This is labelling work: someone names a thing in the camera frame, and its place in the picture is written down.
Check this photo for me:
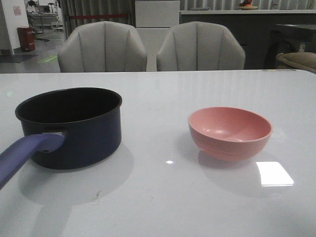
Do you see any grey curtain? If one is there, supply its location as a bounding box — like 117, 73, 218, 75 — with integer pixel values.
59, 0, 135, 38

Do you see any fruit plate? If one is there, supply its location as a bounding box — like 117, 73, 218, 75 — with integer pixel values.
237, 0, 258, 10

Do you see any right grey upholstered chair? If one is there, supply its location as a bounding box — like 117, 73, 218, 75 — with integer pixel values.
157, 21, 245, 71

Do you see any red barrier belt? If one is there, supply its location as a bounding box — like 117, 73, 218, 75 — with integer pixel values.
69, 13, 130, 20

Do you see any red bin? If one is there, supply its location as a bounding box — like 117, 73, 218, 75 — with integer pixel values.
17, 27, 35, 52

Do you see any grey upholstered chair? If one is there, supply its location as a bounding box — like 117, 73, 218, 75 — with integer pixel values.
58, 21, 147, 73
157, 21, 245, 71

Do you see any white cabinet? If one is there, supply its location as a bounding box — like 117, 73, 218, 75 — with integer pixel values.
135, 0, 180, 72

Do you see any pink bowl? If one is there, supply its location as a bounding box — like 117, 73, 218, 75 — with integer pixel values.
188, 107, 273, 161

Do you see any left grey upholstered chair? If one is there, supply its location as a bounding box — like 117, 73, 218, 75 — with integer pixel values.
58, 21, 147, 73

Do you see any dark counter white top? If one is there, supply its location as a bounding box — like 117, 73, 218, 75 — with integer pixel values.
180, 10, 316, 70

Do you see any beige cushion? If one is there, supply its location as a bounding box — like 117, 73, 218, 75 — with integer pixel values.
276, 52, 316, 74

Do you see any dark blue saucepan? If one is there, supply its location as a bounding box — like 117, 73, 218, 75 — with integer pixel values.
0, 87, 122, 186

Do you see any dark floor mat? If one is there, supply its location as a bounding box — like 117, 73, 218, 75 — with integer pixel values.
0, 54, 37, 63

